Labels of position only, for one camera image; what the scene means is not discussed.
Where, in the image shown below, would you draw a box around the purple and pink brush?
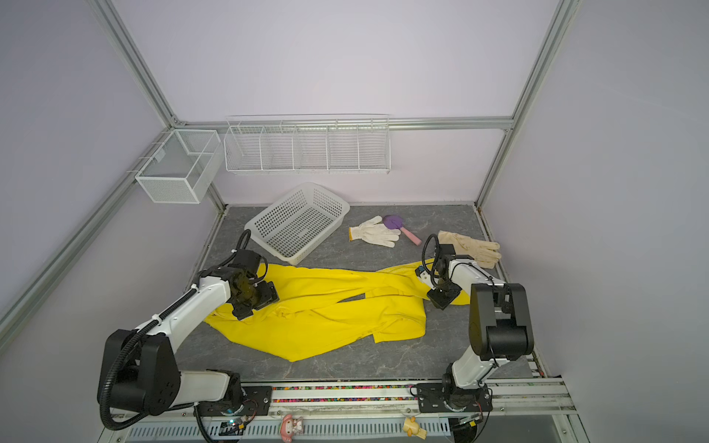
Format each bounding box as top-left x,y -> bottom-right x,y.
382,215 -> 422,245

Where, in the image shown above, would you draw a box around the white knit glove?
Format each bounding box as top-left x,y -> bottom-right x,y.
348,216 -> 401,248

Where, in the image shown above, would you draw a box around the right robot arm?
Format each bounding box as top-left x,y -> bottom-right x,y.
413,255 -> 535,415

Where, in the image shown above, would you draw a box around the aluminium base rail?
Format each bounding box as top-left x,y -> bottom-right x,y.
107,377 -> 577,425

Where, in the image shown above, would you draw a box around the white wire wall shelf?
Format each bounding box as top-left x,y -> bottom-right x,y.
223,114 -> 391,174

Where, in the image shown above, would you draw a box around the black corrugated cable hose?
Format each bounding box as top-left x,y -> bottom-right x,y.
98,229 -> 253,432

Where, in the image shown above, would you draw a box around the yellow duck toy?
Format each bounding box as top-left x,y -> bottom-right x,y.
403,416 -> 428,439

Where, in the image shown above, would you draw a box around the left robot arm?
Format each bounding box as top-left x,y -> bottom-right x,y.
97,248 -> 279,431

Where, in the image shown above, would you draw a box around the white plastic laundry basket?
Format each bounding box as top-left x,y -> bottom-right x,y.
245,183 -> 350,266

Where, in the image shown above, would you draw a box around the yellow trousers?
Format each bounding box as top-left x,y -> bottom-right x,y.
203,258 -> 472,364

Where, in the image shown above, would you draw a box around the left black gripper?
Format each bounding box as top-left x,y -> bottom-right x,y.
233,281 -> 280,320

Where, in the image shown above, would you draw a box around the beige leather glove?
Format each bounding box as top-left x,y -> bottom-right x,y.
438,231 -> 501,269

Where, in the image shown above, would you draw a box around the pink plush toy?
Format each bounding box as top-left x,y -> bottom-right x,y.
280,415 -> 305,443

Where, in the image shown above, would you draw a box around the white mesh wall box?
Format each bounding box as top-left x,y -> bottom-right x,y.
136,129 -> 225,204

